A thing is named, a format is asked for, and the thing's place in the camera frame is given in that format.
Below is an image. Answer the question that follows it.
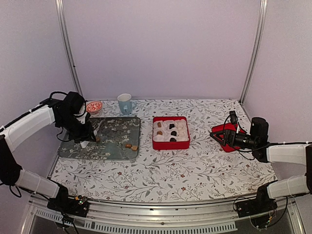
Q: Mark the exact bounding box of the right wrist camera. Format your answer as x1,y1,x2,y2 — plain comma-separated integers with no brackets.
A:
230,111,237,125

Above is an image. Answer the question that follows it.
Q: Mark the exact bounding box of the white plastic box insert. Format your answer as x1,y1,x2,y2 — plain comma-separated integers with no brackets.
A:
153,119,189,142

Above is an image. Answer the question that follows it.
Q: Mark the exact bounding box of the green floral tray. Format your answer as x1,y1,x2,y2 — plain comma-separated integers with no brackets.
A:
58,117,141,160

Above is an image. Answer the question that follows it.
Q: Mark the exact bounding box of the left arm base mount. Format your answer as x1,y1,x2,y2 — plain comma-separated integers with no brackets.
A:
47,183,90,217

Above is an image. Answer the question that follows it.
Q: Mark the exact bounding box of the red chocolate box base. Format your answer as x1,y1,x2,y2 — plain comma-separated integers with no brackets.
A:
152,116,190,151

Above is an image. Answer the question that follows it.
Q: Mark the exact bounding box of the left aluminium frame post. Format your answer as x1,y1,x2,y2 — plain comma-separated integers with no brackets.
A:
55,0,83,95

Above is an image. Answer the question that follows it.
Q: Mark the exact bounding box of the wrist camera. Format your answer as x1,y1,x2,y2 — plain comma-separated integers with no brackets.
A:
64,91,85,114
230,111,237,125

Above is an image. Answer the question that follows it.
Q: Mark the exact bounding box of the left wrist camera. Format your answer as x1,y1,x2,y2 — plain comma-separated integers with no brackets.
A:
64,91,85,114

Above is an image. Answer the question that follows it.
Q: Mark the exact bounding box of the right aluminium frame post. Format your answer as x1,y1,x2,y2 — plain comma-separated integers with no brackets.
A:
239,0,268,105

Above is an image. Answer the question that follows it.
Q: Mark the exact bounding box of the light blue mug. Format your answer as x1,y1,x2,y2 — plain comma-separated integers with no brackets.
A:
117,93,137,115

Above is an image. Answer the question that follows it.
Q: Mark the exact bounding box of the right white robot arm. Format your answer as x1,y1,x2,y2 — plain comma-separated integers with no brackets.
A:
210,116,312,213

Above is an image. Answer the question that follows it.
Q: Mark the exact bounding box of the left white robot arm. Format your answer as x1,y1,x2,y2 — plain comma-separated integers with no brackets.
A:
0,92,97,212

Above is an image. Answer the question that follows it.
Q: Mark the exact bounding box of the floral tablecloth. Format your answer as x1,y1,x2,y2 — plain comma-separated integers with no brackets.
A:
52,99,276,202

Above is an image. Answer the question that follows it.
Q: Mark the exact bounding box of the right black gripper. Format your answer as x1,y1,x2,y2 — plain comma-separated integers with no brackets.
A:
210,129,258,150

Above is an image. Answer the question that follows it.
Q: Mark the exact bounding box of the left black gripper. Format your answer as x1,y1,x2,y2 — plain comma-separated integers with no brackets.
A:
58,113,97,143

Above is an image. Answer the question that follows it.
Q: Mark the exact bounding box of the left black camera cable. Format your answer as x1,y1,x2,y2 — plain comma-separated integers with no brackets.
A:
47,91,69,103

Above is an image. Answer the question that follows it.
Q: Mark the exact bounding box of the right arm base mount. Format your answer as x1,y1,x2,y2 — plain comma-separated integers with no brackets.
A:
234,183,277,217

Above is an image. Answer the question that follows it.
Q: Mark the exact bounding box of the red patterned small bowl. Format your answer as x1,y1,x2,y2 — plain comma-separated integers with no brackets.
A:
86,101,103,115

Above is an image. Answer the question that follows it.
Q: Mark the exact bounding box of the aluminium frame post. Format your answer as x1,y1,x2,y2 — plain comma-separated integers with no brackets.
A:
239,0,268,105
55,0,83,95

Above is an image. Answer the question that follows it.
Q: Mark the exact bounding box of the red box lid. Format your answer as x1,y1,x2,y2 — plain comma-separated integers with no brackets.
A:
210,123,247,153

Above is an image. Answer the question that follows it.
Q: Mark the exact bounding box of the front aluminium rail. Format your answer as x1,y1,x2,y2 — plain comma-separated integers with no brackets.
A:
21,195,308,234

